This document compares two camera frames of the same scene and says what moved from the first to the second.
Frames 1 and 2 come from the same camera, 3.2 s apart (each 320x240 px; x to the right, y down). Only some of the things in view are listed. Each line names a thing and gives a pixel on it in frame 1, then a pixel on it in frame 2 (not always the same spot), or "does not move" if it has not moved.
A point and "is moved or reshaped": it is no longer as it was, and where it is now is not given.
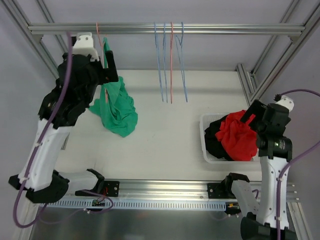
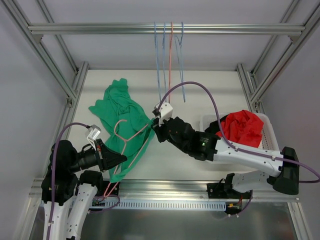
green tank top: (114, 105) is moved or reshaped
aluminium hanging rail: (148, 29) does not move
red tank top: (238, 139) does not move
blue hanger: (179, 46) does not move
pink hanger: (103, 58) → (125, 141)
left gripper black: (108, 73) → (101, 155)
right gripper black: (256, 113) → (163, 128)
